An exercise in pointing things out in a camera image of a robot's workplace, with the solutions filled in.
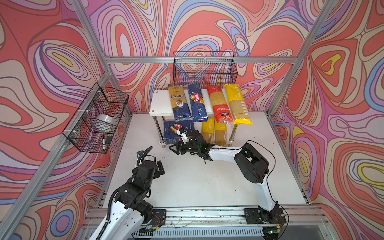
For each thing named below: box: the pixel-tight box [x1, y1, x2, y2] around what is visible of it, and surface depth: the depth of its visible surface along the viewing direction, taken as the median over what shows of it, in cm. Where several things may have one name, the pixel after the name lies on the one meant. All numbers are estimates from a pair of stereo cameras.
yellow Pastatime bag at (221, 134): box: [214, 118, 228, 147], surface depth 98 cm
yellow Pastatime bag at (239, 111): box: [224, 83, 253, 125], surface depth 73 cm
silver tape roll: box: [95, 114, 119, 127], surface depth 73 cm
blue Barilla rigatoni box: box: [163, 120, 195, 145], surface depth 94 cm
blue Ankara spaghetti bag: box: [168, 84, 193, 121], surface depth 76 cm
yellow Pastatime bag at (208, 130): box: [201, 117, 215, 144], surface depth 100 cm
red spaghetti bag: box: [206, 85, 234, 123], surface depth 75 cm
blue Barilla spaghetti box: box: [187, 84, 209, 123], surface depth 74 cm
